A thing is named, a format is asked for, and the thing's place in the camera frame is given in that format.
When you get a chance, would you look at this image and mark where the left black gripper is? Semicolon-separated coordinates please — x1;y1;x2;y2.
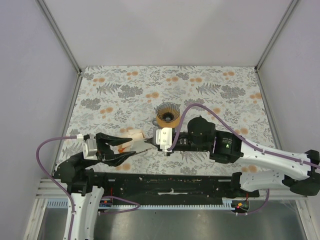
82;130;136;167

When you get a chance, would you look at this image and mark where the orange black coffee filter box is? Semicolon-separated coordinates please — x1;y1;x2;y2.
111;129;151;154

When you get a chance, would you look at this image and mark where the tan wooden dripper collar ring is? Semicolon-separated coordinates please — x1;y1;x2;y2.
155;112;182;131

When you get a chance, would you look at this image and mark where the clear ribbed glass dripper cone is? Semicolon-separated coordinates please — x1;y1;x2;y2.
156;102;181;128

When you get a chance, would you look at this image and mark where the clear glass coffee server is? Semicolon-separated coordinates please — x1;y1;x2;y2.
152;118;162;128

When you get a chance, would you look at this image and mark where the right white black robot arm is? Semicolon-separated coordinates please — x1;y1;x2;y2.
145;116;320;197

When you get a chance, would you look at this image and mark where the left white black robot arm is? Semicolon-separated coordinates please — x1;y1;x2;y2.
54;133;136;240

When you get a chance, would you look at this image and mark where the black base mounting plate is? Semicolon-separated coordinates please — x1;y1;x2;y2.
98;172;260;205

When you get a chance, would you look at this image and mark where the floral patterned table mat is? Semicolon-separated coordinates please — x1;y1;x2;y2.
54;65;283;176

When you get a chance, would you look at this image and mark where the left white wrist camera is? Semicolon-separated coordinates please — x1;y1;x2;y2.
76;134;98;161

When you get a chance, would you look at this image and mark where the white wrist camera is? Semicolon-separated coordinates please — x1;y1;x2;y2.
152;127;174;157
76;134;98;161

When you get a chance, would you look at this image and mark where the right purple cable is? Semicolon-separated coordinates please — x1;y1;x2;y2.
166;102;320;216

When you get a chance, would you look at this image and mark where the purple cable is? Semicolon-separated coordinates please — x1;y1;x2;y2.
35;134;141;240
166;102;320;216

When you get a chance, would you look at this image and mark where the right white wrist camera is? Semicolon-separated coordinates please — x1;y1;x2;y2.
152;127;174;157

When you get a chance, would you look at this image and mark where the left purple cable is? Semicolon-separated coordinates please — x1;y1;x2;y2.
35;134;141;240

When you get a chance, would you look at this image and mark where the white slotted cable duct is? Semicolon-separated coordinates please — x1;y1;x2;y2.
46;199;244;211

